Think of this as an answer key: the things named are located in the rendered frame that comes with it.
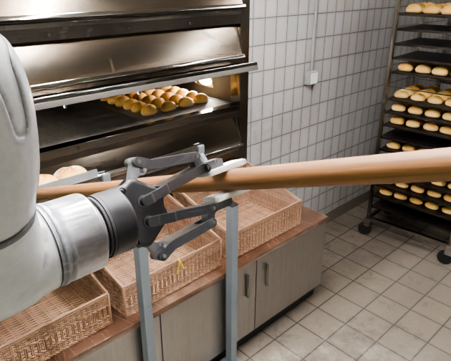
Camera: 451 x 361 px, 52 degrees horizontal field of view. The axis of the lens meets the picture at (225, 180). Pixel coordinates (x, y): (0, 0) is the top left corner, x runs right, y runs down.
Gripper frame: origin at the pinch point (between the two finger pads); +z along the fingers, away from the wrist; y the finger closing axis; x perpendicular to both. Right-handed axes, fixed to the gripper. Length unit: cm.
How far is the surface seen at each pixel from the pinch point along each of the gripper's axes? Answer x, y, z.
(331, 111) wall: -158, 8, 244
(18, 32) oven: -134, -57, 28
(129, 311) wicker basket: -124, 60, 36
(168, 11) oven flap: -128, -61, 96
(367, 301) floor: -119, 125, 187
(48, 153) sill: -151, -10, 32
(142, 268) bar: -106, 40, 37
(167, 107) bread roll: -164, -19, 107
